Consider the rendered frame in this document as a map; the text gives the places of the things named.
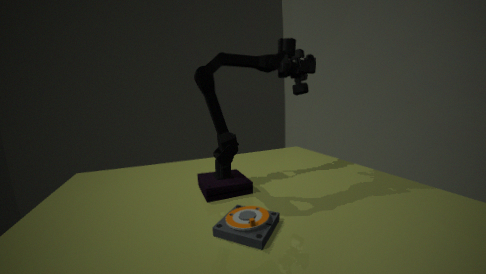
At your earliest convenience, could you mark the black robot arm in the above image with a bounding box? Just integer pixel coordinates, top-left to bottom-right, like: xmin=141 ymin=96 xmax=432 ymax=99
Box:
xmin=194 ymin=38 xmax=316 ymax=180

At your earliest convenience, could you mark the orange round plate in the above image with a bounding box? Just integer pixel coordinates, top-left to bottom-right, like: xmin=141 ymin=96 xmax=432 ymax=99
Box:
xmin=225 ymin=206 xmax=269 ymax=231

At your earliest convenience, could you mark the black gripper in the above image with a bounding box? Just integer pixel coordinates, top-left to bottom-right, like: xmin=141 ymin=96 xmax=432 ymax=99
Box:
xmin=287 ymin=49 xmax=308 ymax=96

